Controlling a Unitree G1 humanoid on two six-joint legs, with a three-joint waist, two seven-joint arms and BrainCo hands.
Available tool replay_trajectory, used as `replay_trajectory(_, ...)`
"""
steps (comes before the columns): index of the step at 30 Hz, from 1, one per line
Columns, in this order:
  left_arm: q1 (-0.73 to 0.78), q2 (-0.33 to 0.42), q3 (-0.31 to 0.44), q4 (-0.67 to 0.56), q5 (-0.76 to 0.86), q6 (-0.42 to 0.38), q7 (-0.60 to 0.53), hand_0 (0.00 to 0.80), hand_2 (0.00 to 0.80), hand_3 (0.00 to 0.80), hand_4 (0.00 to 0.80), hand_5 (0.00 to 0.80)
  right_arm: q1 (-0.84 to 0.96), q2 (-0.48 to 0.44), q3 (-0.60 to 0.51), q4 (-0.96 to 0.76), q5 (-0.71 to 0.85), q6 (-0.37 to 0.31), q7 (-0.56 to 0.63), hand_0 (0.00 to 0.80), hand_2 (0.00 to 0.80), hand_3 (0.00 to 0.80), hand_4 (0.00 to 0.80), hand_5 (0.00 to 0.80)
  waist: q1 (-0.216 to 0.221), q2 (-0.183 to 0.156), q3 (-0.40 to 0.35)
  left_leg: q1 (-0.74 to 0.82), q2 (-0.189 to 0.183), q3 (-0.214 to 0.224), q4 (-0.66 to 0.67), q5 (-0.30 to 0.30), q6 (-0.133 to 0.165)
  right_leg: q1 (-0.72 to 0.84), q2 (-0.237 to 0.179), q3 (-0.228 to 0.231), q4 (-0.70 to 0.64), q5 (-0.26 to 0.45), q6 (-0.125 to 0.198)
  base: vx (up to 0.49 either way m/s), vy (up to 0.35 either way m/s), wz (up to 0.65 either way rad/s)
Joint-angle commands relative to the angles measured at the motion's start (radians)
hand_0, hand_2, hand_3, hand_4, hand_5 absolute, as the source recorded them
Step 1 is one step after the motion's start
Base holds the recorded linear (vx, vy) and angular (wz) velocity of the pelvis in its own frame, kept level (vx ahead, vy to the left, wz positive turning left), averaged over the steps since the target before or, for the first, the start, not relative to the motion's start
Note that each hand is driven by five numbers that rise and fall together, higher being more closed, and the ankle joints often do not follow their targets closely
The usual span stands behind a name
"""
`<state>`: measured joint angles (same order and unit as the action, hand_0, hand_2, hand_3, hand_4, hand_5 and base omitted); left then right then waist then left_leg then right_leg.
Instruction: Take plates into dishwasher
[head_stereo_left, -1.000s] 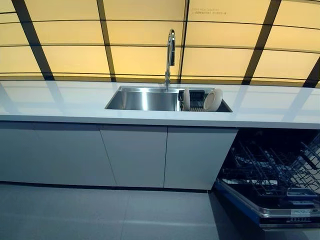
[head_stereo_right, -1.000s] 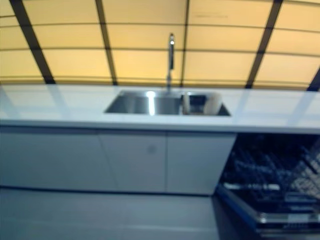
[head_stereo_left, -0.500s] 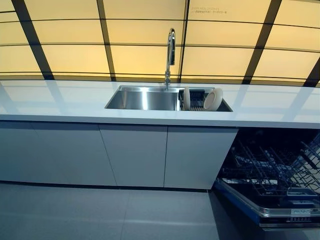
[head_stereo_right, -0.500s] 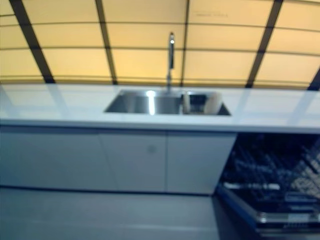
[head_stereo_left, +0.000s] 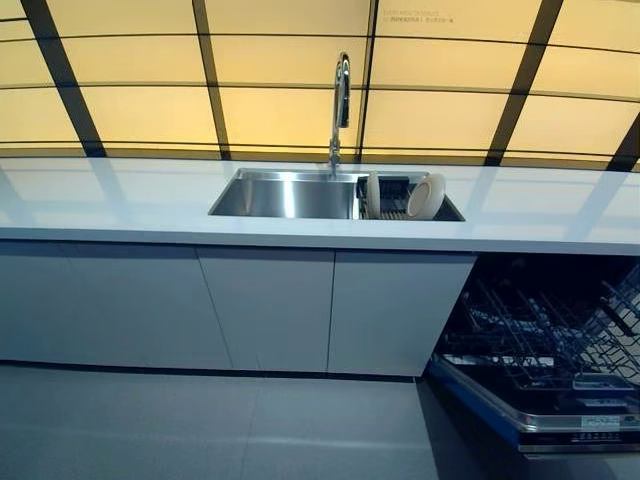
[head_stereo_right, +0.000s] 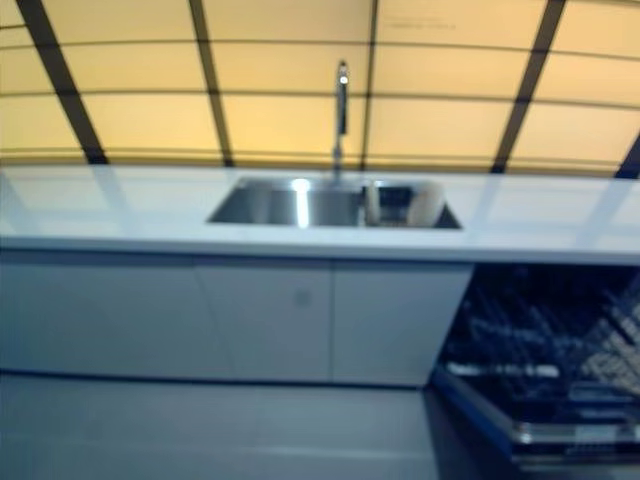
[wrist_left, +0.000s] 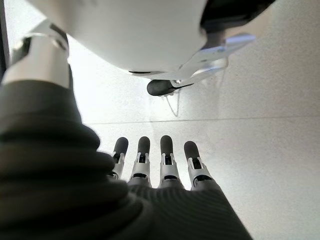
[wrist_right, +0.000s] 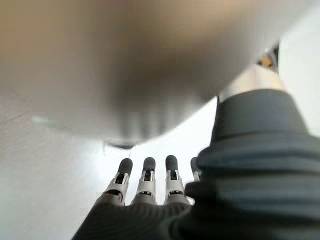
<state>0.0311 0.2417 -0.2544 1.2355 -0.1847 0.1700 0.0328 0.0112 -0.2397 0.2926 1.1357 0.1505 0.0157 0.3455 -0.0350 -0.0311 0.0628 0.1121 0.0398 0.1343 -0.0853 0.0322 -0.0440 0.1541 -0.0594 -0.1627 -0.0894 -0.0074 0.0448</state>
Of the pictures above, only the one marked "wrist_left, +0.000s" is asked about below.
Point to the left robot hand dark palm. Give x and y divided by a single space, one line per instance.
62 190

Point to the black robot foot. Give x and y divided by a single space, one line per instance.
162 87

